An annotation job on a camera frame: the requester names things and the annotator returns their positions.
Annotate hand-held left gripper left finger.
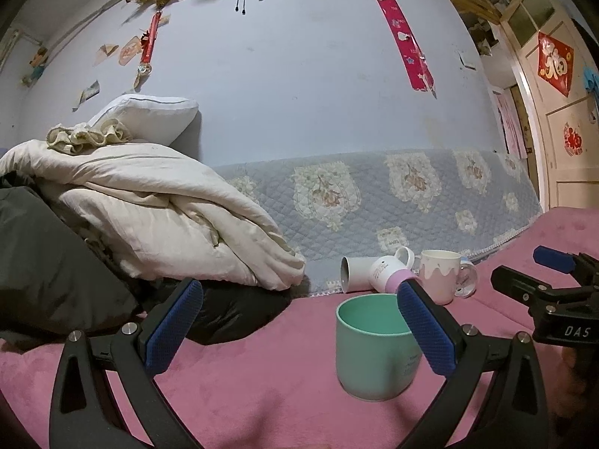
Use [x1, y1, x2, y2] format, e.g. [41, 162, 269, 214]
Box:
[49, 277, 204, 449]

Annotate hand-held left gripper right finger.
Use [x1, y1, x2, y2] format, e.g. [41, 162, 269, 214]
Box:
[397, 278, 550, 449]

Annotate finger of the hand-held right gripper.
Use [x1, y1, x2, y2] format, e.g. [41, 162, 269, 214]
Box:
[533, 245, 599, 287]
[490, 266, 577, 312]

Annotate white cup with pink base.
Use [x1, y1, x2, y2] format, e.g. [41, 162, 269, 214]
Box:
[340, 246, 422, 295]

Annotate pink cup with white drips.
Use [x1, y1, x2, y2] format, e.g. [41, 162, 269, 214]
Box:
[418, 250, 479, 306]

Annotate green cup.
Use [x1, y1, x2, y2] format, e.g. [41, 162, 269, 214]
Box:
[335, 293, 424, 402]

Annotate person's right hand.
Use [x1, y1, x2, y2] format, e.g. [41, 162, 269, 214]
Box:
[558, 348, 599, 424]

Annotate black cloth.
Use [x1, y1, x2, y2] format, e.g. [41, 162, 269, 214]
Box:
[138, 275, 312, 346]

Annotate pink bed sheet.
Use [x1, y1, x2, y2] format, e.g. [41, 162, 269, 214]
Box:
[0, 206, 599, 449]

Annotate red door sticker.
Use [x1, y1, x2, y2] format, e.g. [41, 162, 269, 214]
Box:
[562, 122, 584, 157]

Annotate cream quilt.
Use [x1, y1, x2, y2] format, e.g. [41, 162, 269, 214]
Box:
[0, 139, 308, 291]

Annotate dark green jacket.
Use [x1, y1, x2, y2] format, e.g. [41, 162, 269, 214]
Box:
[0, 172, 143, 340]

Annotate floral quilted cover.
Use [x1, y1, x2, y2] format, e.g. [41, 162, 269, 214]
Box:
[213, 149, 544, 295]

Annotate cream wooden door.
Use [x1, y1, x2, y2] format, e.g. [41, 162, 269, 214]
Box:
[497, 0, 599, 212]

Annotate red diamond door poster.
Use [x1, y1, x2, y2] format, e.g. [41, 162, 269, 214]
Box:
[536, 31, 575, 98]

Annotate ruffled cream cloth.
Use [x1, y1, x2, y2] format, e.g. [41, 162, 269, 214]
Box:
[45, 120, 135, 155]

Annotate white pillow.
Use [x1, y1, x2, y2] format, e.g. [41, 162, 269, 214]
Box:
[86, 94, 200, 149]

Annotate red knot ornament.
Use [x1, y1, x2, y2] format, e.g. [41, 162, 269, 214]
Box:
[137, 12, 163, 76]

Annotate red wall banner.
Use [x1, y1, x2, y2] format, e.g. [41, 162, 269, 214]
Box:
[364, 0, 437, 93]

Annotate pink wall card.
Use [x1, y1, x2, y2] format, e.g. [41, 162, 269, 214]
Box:
[119, 37, 144, 65]

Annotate fan-shaped wall sticker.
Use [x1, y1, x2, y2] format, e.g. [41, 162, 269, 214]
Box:
[95, 44, 121, 67]

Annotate doll wall ornament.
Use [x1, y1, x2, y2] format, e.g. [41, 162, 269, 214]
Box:
[21, 46, 50, 88]

